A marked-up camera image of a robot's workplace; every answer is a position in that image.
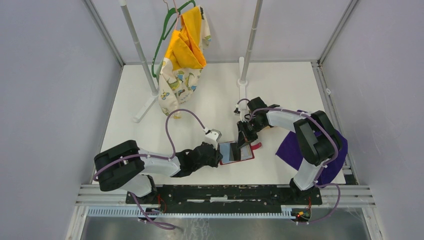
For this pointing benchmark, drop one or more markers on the right grey stand pole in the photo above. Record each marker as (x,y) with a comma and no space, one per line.
(244,62)

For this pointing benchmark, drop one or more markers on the cream patterned fabric bag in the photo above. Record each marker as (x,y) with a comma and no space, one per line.
(176,87)

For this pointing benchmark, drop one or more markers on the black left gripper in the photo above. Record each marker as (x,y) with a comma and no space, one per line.
(217,157)

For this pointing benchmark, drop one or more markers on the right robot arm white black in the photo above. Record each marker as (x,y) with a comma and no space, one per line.
(311,145)

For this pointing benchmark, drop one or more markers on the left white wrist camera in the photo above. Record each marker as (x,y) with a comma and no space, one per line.
(212,136)

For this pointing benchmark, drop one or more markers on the white toothed cable rail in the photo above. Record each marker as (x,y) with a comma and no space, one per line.
(133,211)

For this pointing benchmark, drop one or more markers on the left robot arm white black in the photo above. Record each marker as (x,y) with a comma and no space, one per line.
(129,167)

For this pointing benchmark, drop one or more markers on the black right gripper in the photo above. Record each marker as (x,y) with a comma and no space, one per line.
(244,137)

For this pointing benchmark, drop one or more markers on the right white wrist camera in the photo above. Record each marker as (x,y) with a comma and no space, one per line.
(242,113)

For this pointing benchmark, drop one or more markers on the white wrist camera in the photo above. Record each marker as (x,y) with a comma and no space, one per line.
(242,113)
(212,136)

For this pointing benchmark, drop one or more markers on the yellow cloth hanging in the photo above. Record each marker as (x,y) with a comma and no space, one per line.
(186,46)

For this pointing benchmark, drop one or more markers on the red leather card holder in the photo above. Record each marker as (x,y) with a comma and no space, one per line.
(247,152)

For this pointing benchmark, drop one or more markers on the purple cloth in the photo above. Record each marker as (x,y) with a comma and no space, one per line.
(289,150)

